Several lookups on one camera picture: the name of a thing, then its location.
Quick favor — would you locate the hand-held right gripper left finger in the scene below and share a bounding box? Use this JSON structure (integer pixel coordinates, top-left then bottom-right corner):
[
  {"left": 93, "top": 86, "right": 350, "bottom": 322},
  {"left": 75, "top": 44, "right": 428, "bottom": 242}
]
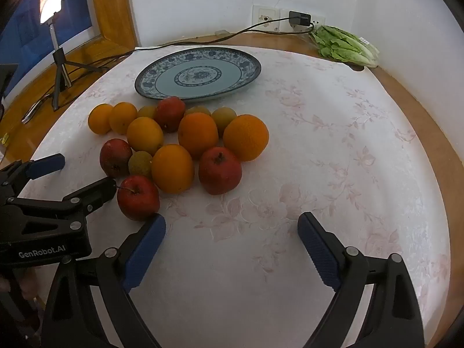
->
[{"left": 40, "top": 213, "right": 167, "bottom": 348}]

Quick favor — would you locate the black power adapter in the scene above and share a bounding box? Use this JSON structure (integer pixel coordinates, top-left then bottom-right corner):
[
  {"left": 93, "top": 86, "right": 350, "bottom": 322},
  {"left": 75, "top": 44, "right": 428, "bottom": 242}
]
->
[{"left": 289, "top": 11, "right": 312, "bottom": 27}]

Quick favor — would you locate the orange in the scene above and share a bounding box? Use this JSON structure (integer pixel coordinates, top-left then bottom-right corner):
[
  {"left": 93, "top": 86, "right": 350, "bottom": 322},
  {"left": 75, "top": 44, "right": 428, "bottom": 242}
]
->
[
  {"left": 223, "top": 114, "right": 270, "bottom": 162},
  {"left": 151, "top": 144, "right": 195, "bottom": 194},
  {"left": 88, "top": 103, "right": 114, "bottom": 135},
  {"left": 126, "top": 117, "right": 165, "bottom": 156},
  {"left": 109, "top": 102, "right": 139, "bottom": 135},
  {"left": 177, "top": 112, "right": 219, "bottom": 160}
]

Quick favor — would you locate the blue patterned ceramic plate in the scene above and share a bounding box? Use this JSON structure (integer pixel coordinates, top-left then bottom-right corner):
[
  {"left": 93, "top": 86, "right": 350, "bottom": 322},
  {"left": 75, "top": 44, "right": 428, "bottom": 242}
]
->
[{"left": 134, "top": 46, "right": 262, "bottom": 101}]

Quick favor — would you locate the white wall socket plate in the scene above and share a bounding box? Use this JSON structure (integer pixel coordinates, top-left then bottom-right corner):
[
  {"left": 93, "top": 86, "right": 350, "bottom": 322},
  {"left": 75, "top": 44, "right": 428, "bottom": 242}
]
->
[{"left": 252, "top": 5, "right": 281, "bottom": 31}]

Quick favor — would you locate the white power outlet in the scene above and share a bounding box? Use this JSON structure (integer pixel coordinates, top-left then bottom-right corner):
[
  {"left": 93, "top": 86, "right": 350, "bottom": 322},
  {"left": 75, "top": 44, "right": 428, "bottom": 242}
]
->
[{"left": 279, "top": 7, "right": 326, "bottom": 33}]

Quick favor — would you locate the bagged romaine lettuce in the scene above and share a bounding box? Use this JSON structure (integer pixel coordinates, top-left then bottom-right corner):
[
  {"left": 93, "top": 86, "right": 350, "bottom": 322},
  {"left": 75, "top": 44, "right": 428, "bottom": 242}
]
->
[{"left": 310, "top": 25, "right": 380, "bottom": 69}]

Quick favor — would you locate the wooden window frame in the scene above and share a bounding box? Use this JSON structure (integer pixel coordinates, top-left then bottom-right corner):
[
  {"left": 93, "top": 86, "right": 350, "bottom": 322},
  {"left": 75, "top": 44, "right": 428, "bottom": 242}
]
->
[{"left": 65, "top": 0, "right": 140, "bottom": 66}]

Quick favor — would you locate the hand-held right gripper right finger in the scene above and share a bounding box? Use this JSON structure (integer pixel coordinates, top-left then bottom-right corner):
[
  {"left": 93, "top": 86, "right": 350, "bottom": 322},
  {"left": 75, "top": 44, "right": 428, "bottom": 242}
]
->
[{"left": 297, "top": 211, "right": 425, "bottom": 348}]

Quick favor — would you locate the red apple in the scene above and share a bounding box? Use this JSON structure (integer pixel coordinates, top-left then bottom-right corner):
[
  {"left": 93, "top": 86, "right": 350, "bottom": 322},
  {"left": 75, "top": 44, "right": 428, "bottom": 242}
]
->
[
  {"left": 99, "top": 138, "right": 133, "bottom": 178},
  {"left": 198, "top": 147, "right": 243, "bottom": 195},
  {"left": 156, "top": 96, "right": 186, "bottom": 133},
  {"left": 117, "top": 175, "right": 160, "bottom": 222}
]

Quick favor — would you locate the blue window pane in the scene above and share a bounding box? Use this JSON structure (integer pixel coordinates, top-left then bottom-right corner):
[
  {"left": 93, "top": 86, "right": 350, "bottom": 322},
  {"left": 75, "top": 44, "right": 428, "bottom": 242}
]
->
[{"left": 0, "top": 0, "right": 94, "bottom": 44}]

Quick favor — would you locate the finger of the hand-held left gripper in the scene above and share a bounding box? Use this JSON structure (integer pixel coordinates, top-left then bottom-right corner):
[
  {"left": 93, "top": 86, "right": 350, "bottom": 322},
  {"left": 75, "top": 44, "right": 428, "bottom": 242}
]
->
[
  {"left": 0, "top": 153, "right": 66, "bottom": 198},
  {"left": 7, "top": 176, "right": 117, "bottom": 231}
]

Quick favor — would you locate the black cable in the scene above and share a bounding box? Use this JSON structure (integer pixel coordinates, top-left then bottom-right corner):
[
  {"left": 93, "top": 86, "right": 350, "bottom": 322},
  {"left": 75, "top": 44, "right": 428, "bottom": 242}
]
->
[{"left": 22, "top": 17, "right": 316, "bottom": 124}]

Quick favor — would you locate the white floral tablecloth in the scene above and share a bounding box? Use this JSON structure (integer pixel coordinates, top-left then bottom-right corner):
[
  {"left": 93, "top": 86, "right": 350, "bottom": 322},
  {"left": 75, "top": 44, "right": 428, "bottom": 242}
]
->
[{"left": 18, "top": 45, "right": 452, "bottom": 348}]

